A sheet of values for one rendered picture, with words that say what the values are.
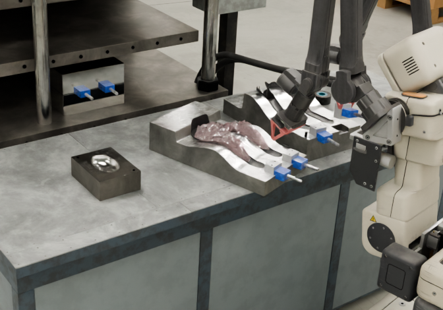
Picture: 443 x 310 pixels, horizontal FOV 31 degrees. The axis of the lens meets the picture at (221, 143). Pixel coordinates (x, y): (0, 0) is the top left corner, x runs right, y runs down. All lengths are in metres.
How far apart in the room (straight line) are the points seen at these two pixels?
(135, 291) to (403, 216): 0.88
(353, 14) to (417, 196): 0.64
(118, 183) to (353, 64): 0.83
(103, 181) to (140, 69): 1.20
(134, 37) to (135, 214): 1.00
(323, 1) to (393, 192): 0.64
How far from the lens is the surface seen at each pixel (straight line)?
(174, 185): 2.64
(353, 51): 2.30
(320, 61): 2.38
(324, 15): 2.34
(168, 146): 2.80
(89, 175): 2.57
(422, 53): 2.36
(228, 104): 3.14
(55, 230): 2.41
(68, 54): 3.09
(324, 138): 2.81
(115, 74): 3.21
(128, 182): 2.57
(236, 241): 2.77
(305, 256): 3.06
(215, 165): 2.68
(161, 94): 3.37
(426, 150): 2.45
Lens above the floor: 2.09
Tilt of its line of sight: 26 degrees down
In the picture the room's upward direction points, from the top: 3 degrees clockwise
